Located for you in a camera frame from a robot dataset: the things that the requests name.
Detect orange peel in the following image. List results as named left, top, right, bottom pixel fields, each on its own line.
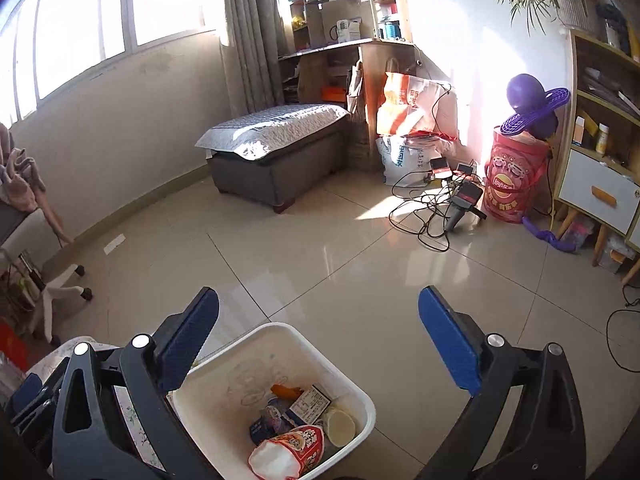
left=270, top=384, right=304, bottom=402

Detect red noodle cup package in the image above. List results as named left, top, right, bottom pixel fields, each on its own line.
left=247, top=425, right=324, bottom=480

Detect white plastic trash bin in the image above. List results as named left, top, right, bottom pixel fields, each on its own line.
left=169, top=322, right=376, bottom=479

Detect floral white tablecloth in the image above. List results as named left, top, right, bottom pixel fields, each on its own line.
left=2, top=336, right=165, bottom=472

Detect white paper on floor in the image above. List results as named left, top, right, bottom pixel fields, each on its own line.
left=103, top=234, right=126, bottom=255

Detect round white cup lid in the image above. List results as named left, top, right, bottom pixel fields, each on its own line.
left=322, top=408, right=357, bottom=448

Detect white office chair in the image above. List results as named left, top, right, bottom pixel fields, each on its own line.
left=0, top=199, right=94, bottom=348

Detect small blue white carton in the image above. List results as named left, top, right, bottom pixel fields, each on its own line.
left=284, top=385, right=332, bottom=427

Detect black handheld device on floor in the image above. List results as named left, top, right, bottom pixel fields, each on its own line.
left=444, top=181, right=487, bottom=233

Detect brown blanket on chair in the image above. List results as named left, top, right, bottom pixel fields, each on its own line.
left=1, top=125, right=74, bottom=244

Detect red printed snack barrel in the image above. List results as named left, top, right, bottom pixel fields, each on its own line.
left=483, top=128, right=551, bottom=223

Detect wooden cabinet white drawers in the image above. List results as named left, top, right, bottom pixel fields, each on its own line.
left=554, top=29, right=639, bottom=284

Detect white blue plastic bag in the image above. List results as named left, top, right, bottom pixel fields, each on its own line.
left=375, top=136, right=454, bottom=188

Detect dark grey storage ottoman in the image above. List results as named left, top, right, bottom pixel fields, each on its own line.
left=207, top=118, right=348, bottom=214

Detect patterned white ottoman cover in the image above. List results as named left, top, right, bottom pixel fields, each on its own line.
left=195, top=104, right=348, bottom=162

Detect purple ball balance toy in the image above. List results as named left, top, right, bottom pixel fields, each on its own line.
left=500, top=74, right=570, bottom=140

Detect orange white shopping bag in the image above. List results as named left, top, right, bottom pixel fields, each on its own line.
left=376, top=72, right=459, bottom=141

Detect wooden desk with shelves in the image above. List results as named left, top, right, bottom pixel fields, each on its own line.
left=279, top=0, right=416, bottom=171

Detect grey window curtain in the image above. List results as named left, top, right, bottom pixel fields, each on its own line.
left=220, top=0, right=286, bottom=117

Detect black cable at right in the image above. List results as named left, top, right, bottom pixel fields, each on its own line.
left=605, top=284, right=640, bottom=374

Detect purple strap on floor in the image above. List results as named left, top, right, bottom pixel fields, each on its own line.
left=520, top=214, right=580, bottom=254

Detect tangled black floor cables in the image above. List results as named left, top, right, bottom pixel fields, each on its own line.
left=387, top=81, right=482, bottom=254

